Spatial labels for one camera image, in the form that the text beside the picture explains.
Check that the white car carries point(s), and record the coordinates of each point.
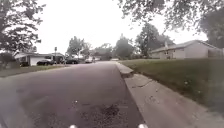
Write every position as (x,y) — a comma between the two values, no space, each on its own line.
(88,60)

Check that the dark car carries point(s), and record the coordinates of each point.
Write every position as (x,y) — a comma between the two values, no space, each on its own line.
(71,61)
(45,62)

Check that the group of trees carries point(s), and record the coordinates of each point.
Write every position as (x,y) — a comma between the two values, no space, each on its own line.
(148,41)

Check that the grey asphalt road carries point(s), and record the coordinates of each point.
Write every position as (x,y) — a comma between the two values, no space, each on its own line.
(73,90)

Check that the sign on pole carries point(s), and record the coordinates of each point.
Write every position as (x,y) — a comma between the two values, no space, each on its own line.
(55,50)

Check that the pale concrete kerb strip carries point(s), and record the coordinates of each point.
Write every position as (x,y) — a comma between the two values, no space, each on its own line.
(160,103)

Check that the grass lawn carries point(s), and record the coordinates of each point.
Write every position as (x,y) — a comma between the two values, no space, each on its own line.
(180,73)

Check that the robot's own part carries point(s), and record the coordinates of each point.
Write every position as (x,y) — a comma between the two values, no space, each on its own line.
(142,126)

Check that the low house with white garage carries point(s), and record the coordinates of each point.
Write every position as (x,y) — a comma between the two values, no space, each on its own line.
(35,59)

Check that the pale house with gabled roof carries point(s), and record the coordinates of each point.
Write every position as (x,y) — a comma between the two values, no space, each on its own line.
(190,50)

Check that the grass verge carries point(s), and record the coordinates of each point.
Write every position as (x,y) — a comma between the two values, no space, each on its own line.
(23,70)

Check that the overhanging tree branches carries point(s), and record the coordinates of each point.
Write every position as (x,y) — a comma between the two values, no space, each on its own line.
(200,16)

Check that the large dark tree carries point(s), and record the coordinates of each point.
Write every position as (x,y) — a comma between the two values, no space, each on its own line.
(16,26)

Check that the dark bush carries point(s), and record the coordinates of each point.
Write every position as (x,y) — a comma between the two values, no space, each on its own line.
(8,61)

